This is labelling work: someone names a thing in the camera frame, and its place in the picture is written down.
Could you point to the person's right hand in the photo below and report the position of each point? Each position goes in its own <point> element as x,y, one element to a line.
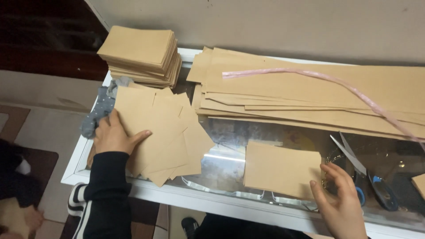
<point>342,212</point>

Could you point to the pile of long brown strips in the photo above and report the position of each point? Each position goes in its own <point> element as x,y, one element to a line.
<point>298,94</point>

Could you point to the fanned pile of brown sheets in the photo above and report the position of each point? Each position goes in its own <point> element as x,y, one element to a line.
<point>162,129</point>

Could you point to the black white-striped trousers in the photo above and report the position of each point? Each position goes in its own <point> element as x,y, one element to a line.
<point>79,199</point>

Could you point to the grey dotted cloth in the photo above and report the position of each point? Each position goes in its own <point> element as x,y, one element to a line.
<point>99,109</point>

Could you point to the white framed glass table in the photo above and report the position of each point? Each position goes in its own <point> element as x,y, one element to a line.
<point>149,193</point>

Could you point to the small stack of brown sheets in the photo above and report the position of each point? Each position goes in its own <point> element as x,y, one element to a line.
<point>279,169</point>

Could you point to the tall stack of brown envelopes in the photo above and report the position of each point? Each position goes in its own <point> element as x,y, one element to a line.
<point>139,49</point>

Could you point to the black shoe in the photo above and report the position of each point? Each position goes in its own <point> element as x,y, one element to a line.
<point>190,227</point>

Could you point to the brown floor mat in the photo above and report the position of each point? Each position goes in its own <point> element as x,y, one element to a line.
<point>39,166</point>

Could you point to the person's left hand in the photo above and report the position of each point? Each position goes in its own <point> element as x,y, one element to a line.
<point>113,139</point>

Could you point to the single brown paper piece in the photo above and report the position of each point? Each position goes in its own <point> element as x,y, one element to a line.
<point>420,186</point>

